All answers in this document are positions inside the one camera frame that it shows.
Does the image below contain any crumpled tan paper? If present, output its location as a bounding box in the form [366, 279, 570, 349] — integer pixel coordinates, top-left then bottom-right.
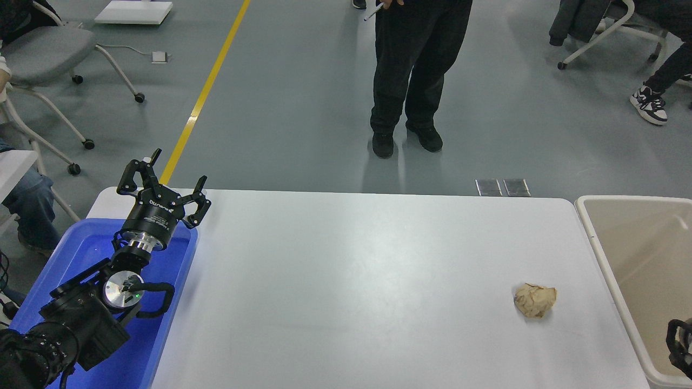
[514, 283, 557, 319]

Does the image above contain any white adapter cable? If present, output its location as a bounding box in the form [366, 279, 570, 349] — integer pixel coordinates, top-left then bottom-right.
[96, 43, 154, 57]

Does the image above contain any white flat platform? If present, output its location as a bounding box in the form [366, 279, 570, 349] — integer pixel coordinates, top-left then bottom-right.
[94, 0, 174, 25]

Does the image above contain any black floor cable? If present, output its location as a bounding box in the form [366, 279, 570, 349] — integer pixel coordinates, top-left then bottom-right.
[0, 251, 20, 320]

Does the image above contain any standing person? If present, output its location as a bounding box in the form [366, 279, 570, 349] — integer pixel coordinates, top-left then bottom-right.
[370, 0, 474, 159]

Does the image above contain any large pale bin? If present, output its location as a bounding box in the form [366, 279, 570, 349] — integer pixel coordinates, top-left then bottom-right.
[574, 195, 692, 389]

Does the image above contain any seated person with sneakers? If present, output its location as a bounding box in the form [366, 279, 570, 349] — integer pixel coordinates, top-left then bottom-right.
[629, 0, 692, 126]

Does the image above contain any white-framed wheeled chair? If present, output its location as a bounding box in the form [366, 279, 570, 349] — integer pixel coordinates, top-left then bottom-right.
[0, 81, 95, 176]

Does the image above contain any small white table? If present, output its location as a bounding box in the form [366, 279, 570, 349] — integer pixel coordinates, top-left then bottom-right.
[0, 150, 82, 223]

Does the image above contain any white-framed chair with jacket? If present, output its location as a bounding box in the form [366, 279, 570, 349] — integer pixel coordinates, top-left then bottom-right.
[557, 0, 671, 70]

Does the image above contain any grey wheeled chair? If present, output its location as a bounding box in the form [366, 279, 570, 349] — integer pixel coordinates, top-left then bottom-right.
[0, 0, 145, 104]

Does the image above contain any blue plastic tray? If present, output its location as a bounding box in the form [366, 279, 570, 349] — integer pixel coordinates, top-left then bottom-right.
[8, 218, 199, 389]

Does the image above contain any dark jacket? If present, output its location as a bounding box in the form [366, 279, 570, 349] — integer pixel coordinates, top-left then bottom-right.
[549, 0, 615, 47]

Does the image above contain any seated person in jeans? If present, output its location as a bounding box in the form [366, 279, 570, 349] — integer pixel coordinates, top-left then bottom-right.
[0, 51, 62, 258]

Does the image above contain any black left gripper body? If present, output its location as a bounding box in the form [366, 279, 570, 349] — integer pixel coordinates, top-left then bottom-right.
[119, 186, 188, 248]

